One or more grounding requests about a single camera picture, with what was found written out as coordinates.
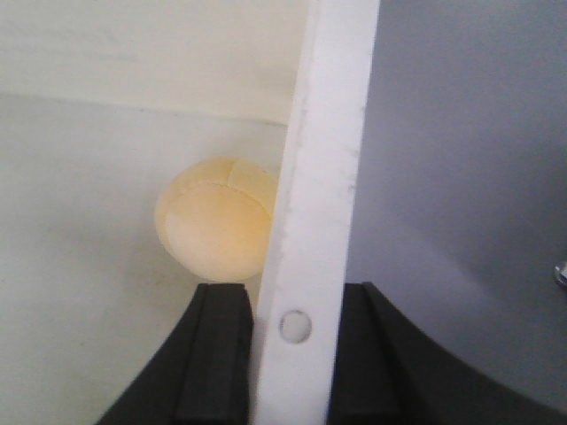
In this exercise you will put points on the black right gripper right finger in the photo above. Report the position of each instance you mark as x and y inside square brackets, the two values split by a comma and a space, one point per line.
[387, 371]

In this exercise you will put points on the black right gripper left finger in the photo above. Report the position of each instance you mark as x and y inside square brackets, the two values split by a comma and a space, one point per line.
[200, 374]

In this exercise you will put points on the yellow smiling plush ball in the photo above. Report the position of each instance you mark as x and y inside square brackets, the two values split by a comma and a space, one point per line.
[215, 218]

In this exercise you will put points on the white plastic tote crate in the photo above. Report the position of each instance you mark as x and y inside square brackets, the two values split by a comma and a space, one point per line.
[102, 104]

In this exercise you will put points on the metal caster foot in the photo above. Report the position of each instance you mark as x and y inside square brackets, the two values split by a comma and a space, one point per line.
[560, 274]

